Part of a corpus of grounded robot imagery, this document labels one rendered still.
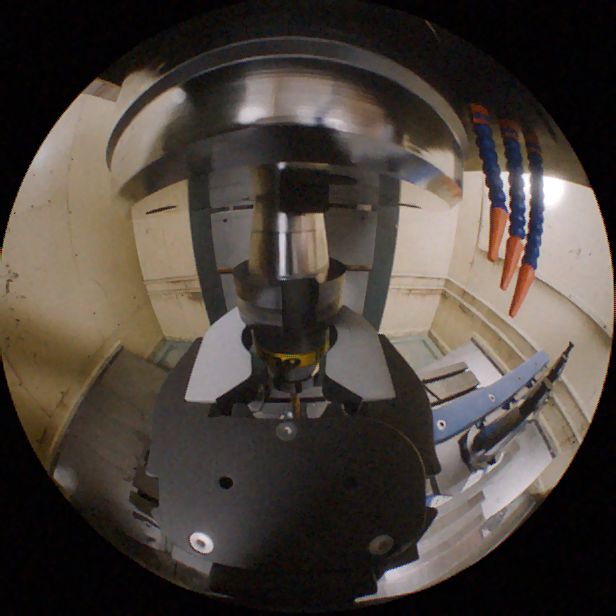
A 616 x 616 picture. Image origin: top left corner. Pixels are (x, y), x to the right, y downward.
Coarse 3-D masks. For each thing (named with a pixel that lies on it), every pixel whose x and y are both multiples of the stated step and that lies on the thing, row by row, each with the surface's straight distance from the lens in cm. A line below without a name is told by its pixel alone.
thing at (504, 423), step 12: (516, 408) 22; (504, 420) 23; (516, 420) 22; (528, 420) 23; (480, 432) 26; (492, 432) 24; (504, 432) 23; (516, 432) 23; (480, 444) 25; (492, 444) 24; (504, 444) 24; (480, 456) 26; (492, 456) 26
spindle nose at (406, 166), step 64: (256, 0) 5; (320, 0) 5; (192, 64) 4; (256, 64) 3; (320, 64) 3; (384, 64) 4; (448, 64) 7; (128, 128) 5; (192, 128) 3; (256, 128) 3; (320, 128) 3; (384, 128) 3; (448, 128) 5; (128, 192) 5; (192, 192) 5; (256, 192) 7; (384, 192) 6; (448, 192) 5
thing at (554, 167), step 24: (432, 24) 15; (456, 48) 16; (120, 72) 18; (456, 72) 18; (480, 72) 18; (552, 120) 22; (552, 144) 26; (480, 168) 40; (504, 168) 37; (552, 168) 32; (576, 168) 30
